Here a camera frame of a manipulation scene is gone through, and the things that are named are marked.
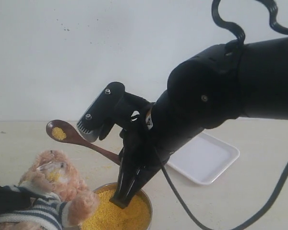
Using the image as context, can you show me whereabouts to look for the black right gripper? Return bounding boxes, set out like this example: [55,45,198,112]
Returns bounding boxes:
[111,103,203,208]

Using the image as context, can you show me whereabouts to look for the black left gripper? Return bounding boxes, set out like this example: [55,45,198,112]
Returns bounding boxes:
[0,186,31,214]

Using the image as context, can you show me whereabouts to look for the tan teddy bear striped sweater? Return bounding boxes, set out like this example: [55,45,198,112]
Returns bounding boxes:
[0,150,99,230]

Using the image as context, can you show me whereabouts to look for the dark brown wooden spoon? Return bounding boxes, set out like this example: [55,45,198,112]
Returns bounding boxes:
[46,120,120,165]

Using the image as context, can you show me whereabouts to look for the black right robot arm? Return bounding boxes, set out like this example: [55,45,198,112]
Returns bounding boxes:
[111,37,288,208]

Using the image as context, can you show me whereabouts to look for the round metal bowl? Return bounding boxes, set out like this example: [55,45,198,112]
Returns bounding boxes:
[81,182,153,230]

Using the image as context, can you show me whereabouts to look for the yellow millet grains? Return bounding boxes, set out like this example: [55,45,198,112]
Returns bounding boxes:
[82,187,151,230]

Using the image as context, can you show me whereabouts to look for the white rectangular plastic tray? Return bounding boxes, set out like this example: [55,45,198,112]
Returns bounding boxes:
[168,132,240,185]

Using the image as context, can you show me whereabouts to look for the black wrist camera on right gripper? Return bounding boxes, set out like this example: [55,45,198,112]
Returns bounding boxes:
[77,81,153,144]

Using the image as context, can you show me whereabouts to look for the black ribbed cable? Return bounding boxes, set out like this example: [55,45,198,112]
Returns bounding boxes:
[211,0,288,46]

